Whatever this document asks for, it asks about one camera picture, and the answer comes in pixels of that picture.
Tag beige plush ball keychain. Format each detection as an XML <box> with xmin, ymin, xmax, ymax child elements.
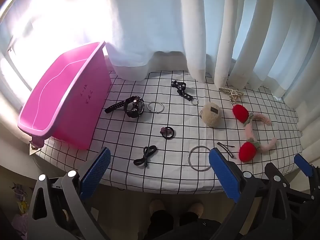
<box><xmin>199</xmin><ymin>102</ymin><xmax>223</xmax><ymax>127</ymax></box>

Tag black bobby pin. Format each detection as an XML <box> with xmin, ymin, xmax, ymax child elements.
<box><xmin>217</xmin><ymin>142</ymin><xmax>237</xmax><ymax>159</ymax></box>

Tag black dotted ribbon keychain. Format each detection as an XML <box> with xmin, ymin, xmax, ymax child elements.
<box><xmin>171</xmin><ymin>79</ymin><xmax>199</xmax><ymax>105</ymax></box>

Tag pearl hair claw clip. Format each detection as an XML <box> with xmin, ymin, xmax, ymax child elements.
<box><xmin>218</xmin><ymin>86</ymin><xmax>244</xmax><ymax>105</ymax></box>

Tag black bow hair tie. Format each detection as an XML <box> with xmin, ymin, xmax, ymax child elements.
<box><xmin>133</xmin><ymin>145</ymin><xmax>158</xmax><ymax>167</ymax></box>

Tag person's black pants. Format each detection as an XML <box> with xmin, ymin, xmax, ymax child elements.
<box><xmin>147</xmin><ymin>210</ymin><xmax>225</xmax><ymax>240</ymax></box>

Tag black hair tie purple knot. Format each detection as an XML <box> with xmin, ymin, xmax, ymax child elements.
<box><xmin>160</xmin><ymin>127</ymin><xmax>176</xmax><ymax>140</ymax></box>

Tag thin silver adjustable bangle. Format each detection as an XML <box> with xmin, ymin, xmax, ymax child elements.
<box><xmin>147</xmin><ymin>101</ymin><xmax>165</xmax><ymax>114</ymax></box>

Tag pink plastic basin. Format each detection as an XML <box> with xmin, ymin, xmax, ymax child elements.
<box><xmin>17</xmin><ymin>41</ymin><xmax>112</xmax><ymax>150</ymax></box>

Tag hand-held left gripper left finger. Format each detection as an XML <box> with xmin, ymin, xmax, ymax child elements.
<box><xmin>27</xmin><ymin>147</ymin><xmax>112</xmax><ymax>240</ymax></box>

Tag black sport watch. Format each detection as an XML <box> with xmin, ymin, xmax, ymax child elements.
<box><xmin>104</xmin><ymin>95</ymin><xmax>145</xmax><ymax>118</ymax></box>

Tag beige slipper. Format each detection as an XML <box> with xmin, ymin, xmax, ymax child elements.
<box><xmin>187</xmin><ymin>201</ymin><xmax>204</xmax><ymax>218</ymax></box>
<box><xmin>149</xmin><ymin>199</ymin><xmax>165</xmax><ymax>218</ymax></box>

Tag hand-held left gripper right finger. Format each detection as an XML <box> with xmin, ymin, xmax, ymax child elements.
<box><xmin>208</xmin><ymin>147</ymin><xmax>293</xmax><ymax>240</ymax></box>

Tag pink strawberry headband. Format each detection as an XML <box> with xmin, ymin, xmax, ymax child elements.
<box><xmin>232</xmin><ymin>104</ymin><xmax>278</xmax><ymax>162</ymax></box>

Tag white sheer curtain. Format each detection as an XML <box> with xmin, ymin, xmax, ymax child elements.
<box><xmin>0</xmin><ymin>0</ymin><xmax>208</xmax><ymax>80</ymax></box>

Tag thick silver bangle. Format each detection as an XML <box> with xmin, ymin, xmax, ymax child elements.
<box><xmin>187</xmin><ymin>145</ymin><xmax>213</xmax><ymax>172</ymax></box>

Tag white pleated curtain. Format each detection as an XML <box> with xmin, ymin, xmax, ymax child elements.
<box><xmin>179</xmin><ymin>0</ymin><xmax>320</xmax><ymax>135</ymax></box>

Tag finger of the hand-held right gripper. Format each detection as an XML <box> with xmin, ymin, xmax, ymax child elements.
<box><xmin>285</xmin><ymin>154</ymin><xmax>320</xmax><ymax>205</ymax></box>

